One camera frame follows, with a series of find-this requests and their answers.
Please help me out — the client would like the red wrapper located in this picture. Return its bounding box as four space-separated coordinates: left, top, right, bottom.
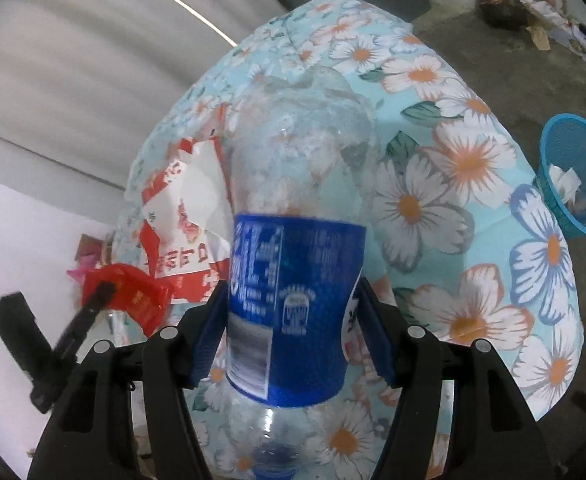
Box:
83 263 173 338

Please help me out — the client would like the red white peanut bag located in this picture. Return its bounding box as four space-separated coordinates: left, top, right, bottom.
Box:
139 136 233 304

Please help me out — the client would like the pepsi plastic bottle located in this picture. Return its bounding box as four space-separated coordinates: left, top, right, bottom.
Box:
223 67 379 479

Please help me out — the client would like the blue mesh trash basket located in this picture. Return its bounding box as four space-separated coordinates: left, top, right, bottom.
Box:
537 113 586 240

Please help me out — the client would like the white curtain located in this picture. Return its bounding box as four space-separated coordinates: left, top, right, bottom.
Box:
0 0 282 195

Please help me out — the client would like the dark cardboard box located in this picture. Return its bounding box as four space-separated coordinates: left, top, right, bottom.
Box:
477 0 528 30

